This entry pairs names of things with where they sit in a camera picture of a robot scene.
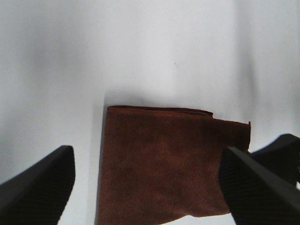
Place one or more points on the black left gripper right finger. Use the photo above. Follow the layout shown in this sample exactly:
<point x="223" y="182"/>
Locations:
<point x="255" y="195"/>

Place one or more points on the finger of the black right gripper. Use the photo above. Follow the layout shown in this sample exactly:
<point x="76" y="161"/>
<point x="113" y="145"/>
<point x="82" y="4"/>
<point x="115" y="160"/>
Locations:
<point x="281" y="157"/>

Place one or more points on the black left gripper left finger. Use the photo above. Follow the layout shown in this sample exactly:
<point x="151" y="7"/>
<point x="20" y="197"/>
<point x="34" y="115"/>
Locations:
<point x="38" y="195"/>

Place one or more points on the brown towel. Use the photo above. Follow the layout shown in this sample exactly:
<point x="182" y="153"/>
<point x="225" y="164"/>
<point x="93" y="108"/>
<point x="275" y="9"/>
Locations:
<point x="161" y="164"/>

